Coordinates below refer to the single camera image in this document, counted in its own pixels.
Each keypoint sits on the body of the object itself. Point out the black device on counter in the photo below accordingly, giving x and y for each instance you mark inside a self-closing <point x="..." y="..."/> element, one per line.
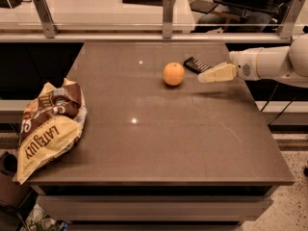
<point x="11" y="4"/>

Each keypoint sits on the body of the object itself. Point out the middle metal railing bracket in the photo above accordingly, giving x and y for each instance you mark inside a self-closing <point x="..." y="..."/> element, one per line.
<point x="167" y="18"/>

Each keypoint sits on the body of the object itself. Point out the black bin on floor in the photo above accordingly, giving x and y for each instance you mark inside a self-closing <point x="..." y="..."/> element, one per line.
<point x="13" y="196"/>

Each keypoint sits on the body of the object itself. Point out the metal railing bracket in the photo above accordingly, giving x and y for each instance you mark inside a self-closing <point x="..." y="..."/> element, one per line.
<point x="287" y="23"/>
<point x="49" y="28"/>
<point x="167" y="18"/>

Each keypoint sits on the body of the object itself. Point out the orange fruit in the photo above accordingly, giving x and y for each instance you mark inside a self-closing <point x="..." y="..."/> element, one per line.
<point x="173" y="74"/>

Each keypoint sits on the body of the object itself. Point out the brown yellow chip bag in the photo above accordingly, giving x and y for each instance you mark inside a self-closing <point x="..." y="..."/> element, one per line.
<point x="51" y="124"/>

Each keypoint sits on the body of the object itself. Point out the black rxbar chocolate bar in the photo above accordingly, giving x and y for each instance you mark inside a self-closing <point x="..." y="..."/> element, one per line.
<point x="195" y="65"/>

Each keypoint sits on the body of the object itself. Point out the dark brown table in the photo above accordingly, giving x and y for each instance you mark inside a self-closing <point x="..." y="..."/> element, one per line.
<point x="151" y="153"/>

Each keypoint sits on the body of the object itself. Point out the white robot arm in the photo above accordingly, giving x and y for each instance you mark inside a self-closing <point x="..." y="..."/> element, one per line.
<point x="284" y="64"/>

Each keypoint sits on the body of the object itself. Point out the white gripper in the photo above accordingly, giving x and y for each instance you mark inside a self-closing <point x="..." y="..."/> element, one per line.
<point x="243" y="64"/>

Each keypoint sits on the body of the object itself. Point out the left metal railing bracket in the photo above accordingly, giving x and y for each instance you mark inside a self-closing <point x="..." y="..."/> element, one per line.
<point x="49" y="28"/>

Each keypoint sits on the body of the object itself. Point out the right metal railing bracket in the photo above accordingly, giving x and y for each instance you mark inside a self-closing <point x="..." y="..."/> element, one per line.
<point x="287" y="23"/>

